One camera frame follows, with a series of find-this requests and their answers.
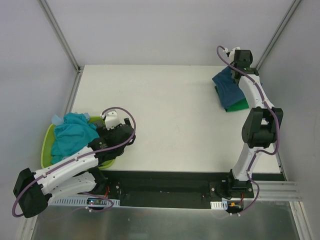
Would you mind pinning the turquoise t shirt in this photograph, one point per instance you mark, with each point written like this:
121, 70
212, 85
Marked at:
71, 136

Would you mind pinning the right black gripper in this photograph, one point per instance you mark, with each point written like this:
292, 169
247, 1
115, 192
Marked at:
233, 74

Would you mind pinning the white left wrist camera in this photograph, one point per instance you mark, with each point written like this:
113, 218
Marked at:
111, 119

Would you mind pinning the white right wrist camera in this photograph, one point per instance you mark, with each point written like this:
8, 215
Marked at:
231, 52

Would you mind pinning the lime green plastic basket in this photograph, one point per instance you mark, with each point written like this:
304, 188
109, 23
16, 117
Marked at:
49, 140

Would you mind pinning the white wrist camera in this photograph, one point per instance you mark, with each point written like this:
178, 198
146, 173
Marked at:
111, 119
231, 52

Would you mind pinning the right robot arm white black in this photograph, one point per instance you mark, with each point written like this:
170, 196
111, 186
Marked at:
260, 129

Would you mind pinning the folded green t shirt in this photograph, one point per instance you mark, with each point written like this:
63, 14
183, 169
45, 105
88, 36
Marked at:
231, 98

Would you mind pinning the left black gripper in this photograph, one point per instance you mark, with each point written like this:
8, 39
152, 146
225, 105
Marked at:
100, 125

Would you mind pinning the dark blue t shirt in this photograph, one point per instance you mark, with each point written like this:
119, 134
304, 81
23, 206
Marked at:
224, 79

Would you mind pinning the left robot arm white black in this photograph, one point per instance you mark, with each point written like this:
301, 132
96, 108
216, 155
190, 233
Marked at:
34, 191

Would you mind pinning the white cable duct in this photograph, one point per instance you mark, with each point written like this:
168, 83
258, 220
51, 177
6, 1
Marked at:
219, 205
86, 201

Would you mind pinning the right aluminium frame post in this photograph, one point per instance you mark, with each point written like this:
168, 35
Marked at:
293, 7

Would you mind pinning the left aluminium frame post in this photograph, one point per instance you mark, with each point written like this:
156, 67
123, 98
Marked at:
59, 34

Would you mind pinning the right white cable duct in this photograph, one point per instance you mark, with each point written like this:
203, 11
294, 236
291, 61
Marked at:
219, 205

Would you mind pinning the light blue t shirt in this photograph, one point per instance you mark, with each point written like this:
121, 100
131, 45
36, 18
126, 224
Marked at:
56, 120

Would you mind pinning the aluminium frame post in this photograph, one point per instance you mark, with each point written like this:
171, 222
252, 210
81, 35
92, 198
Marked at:
293, 7
59, 34

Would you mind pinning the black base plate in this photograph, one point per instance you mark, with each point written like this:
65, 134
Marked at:
160, 189

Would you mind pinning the left white cable duct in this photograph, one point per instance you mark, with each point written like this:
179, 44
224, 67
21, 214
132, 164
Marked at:
86, 201

